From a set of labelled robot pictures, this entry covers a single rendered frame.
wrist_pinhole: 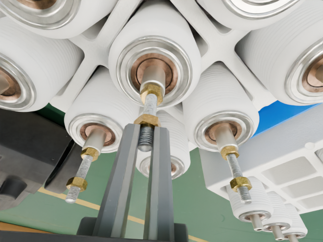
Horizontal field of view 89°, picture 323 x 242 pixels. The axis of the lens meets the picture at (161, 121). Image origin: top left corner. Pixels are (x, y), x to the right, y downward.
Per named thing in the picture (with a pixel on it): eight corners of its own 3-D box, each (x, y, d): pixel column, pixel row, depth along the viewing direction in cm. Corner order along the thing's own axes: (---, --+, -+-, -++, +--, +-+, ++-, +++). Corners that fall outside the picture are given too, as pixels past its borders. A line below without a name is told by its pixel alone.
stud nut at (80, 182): (68, 182, 18) (64, 189, 17) (69, 175, 17) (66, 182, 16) (86, 186, 18) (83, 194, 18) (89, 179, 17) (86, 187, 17)
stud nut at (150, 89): (153, 79, 13) (152, 85, 13) (167, 92, 14) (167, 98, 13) (137, 93, 14) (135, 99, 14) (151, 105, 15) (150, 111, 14)
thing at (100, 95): (96, 81, 37) (57, 142, 24) (108, 42, 32) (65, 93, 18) (136, 98, 40) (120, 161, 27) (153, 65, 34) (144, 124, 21)
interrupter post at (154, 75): (167, 83, 17) (168, 101, 15) (145, 86, 18) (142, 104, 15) (164, 61, 16) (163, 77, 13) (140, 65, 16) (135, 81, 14)
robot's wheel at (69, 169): (77, 151, 67) (51, 202, 52) (65, 146, 65) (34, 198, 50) (102, 127, 57) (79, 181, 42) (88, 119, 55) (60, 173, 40)
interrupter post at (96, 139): (88, 135, 23) (79, 154, 21) (92, 124, 22) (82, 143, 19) (105, 140, 24) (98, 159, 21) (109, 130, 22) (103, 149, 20)
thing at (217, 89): (209, 95, 39) (231, 159, 26) (171, 83, 37) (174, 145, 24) (234, 57, 33) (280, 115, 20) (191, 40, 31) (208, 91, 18)
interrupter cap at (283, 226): (267, 231, 50) (267, 234, 50) (254, 225, 47) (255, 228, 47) (293, 225, 47) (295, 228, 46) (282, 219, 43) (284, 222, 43)
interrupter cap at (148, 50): (193, 99, 19) (194, 103, 18) (130, 108, 20) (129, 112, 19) (189, 25, 14) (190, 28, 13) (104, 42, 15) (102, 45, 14)
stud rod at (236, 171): (226, 143, 21) (247, 205, 15) (219, 141, 21) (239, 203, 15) (230, 139, 20) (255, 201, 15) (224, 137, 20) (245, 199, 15)
